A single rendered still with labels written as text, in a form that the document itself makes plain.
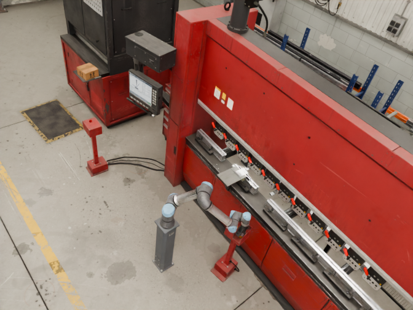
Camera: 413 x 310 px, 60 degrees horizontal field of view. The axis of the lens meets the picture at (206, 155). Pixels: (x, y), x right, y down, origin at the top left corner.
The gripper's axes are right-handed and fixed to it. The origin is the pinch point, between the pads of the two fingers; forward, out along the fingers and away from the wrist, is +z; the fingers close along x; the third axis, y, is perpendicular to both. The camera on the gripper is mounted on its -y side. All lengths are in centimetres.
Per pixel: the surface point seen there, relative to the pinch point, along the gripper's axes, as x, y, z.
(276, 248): -33.5, 17.3, 5.3
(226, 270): -1, -12, 61
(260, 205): 5.1, 36.0, -11.1
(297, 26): 236, 486, 40
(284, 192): -14, 37, -50
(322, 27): 180, 480, 18
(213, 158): 81, 49, -10
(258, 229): -6.6, 22.6, 6.3
